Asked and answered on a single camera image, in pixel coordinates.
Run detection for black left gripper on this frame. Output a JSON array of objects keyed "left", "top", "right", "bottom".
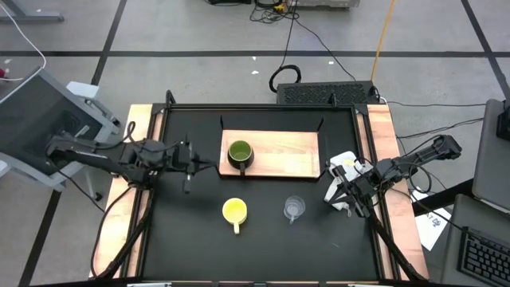
[{"left": 171, "top": 139, "right": 218, "bottom": 195}]

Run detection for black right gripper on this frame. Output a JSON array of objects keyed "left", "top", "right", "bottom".
[{"left": 328, "top": 164, "right": 383, "bottom": 218}]

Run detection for dark green mug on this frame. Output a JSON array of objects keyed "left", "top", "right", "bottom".
[{"left": 226, "top": 140, "right": 255, "bottom": 176}]

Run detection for clear glass cup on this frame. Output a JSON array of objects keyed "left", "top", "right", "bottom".
[{"left": 283, "top": 195, "right": 307, "bottom": 225}]

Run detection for yellow mug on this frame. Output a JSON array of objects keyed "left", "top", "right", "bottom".
[{"left": 222, "top": 197, "right": 249, "bottom": 235}]

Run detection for white cloth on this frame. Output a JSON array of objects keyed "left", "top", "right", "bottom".
[{"left": 324, "top": 150, "right": 378, "bottom": 212}]

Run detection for white printed paper sheet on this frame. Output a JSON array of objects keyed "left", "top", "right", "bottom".
[{"left": 410, "top": 189, "right": 453, "bottom": 252}]

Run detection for black desk leg bar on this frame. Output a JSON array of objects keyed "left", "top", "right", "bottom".
[{"left": 412, "top": 179, "right": 475, "bottom": 217}]

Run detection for black perforated computer case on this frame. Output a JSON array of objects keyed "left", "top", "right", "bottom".
[{"left": 276, "top": 81, "right": 380, "bottom": 106}]

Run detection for black keyboard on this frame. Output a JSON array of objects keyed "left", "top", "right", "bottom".
[{"left": 457, "top": 226, "right": 510, "bottom": 287}]

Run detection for black device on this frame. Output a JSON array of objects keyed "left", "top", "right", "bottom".
[{"left": 496, "top": 101, "right": 510, "bottom": 141}]

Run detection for grey metal table leg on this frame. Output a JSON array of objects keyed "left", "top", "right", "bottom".
[{"left": 0, "top": 0, "right": 65, "bottom": 23}]

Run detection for wooden shelf with black frame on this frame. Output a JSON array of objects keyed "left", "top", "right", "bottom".
[{"left": 213, "top": 115, "right": 326, "bottom": 181}]

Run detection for black braided cable bundle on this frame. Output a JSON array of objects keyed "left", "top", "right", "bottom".
[
  {"left": 366, "top": 210, "right": 430, "bottom": 284},
  {"left": 90, "top": 187, "right": 155, "bottom": 280}
]

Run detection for black metal table frame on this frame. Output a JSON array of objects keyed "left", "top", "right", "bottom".
[{"left": 119, "top": 89, "right": 403, "bottom": 287}]

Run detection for black coiled cable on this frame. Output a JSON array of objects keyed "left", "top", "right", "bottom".
[{"left": 269, "top": 63, "right": 303, "bottom": 94}]

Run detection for black floor cable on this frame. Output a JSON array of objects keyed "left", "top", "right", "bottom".
[
  {"left": 382, "top": 98, "right": 487, "bottom": 109},
  {"left": 296, "top": 19, "right": 359, "bottom": 82},
  {"left": 396, "top": 117, "right": 485, "bottom": 140}
]

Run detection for black hanging cable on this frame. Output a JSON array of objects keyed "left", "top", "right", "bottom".
[{"left": 280, "top": 0, "right": 300, "bottom": 69}]

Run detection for tangled black cables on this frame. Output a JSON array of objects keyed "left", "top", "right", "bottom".
[{"left": 249, "top": 0, "right": 300, "bottom": 24}]

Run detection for white cable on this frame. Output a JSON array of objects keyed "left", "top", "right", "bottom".
[{"left": 0, "top": 0, "right": 48, "bottom": 105}]

